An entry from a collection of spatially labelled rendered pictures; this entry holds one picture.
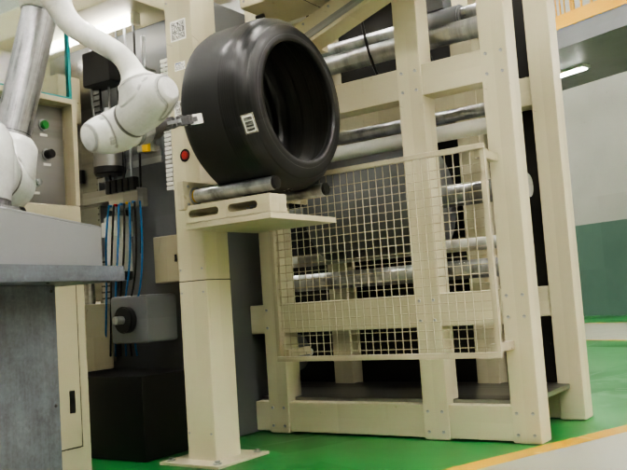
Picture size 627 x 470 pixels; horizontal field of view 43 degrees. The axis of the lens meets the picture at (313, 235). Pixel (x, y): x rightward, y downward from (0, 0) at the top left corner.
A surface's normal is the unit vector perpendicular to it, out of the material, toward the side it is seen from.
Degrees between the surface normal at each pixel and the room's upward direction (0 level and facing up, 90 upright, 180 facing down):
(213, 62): 69
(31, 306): 90
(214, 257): 90
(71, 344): 90
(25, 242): 90
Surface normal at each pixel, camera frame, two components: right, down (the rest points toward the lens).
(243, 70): 0.13, -0.24
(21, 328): 0.90, -0.10
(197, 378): -0.57, -0.03
